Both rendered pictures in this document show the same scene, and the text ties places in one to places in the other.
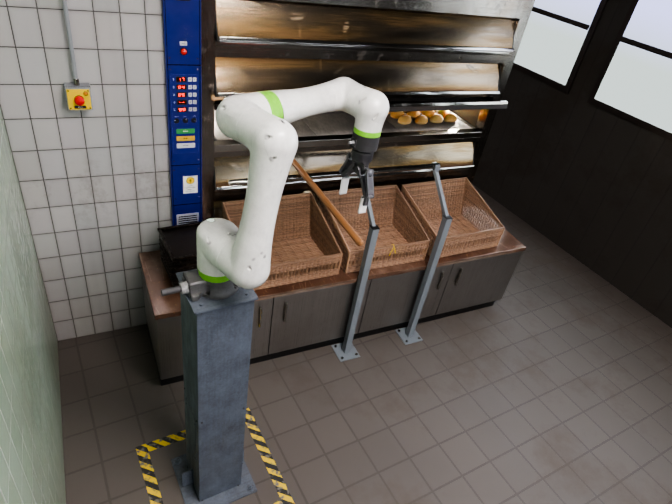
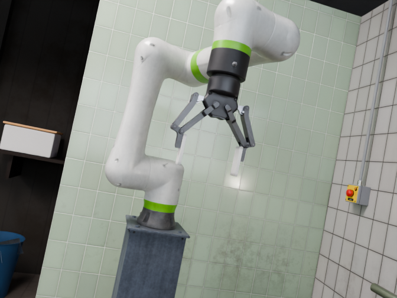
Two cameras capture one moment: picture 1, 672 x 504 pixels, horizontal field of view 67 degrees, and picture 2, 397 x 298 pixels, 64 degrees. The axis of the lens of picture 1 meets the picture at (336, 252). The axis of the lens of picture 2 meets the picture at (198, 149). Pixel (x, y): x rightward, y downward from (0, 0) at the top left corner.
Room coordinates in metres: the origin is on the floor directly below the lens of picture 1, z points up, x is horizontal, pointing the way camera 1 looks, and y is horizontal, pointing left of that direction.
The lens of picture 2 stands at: (1.84, -0.72, 1.46)
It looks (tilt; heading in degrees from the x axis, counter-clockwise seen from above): 3 degrees up; 111
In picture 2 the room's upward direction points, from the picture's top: 11 degrees clockwise
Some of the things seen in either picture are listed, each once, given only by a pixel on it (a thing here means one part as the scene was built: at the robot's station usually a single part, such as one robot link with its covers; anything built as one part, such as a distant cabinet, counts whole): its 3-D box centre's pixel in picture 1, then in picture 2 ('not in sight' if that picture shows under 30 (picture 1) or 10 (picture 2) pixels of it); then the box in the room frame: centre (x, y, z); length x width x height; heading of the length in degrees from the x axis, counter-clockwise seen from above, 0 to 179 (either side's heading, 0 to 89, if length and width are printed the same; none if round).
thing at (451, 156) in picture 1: (359, 161); not in sight; (2.86, -0.04, 1.02); 1.79 x 0.11 x 0.19; 121
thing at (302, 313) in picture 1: (345, 284); not in sight; (2.56, -0.10, 0.29); 2.42 x 0.56 x 0.58; 121
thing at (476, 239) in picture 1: (450, 215); not in sight; (2.95, -0.70, 0.72); 0.56 x 0.49 x 0.28; 123
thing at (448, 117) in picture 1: (408, 103); not in sight; (3.54, -0.31, 1.21); 0.61 x 0.48 x 0.06; 31
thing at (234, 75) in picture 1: (376, 77); not in sight; (2.86, -0.04, 1.54); 1.79 x 0.11 x 0.19; 121
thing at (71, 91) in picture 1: (78, 96); (357, 194); (2.05, 1.22, 1.46); 0.10 x 0.07 x 0.10; 121
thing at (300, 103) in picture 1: (316, 100); (245, 51); (1.59, 0.15, 1.80); 0.36 x 0.11 x 0.11; 141
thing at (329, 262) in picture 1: (281, 238); not in sight; (2.33, 0.32, 0.72); 0.56 x 0.49 x 0.28; 122
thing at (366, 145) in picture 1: (364, 140); (227, 68); (1.60, -0.02, 1.69); 0.12 x 0.09 x 0.06; 125
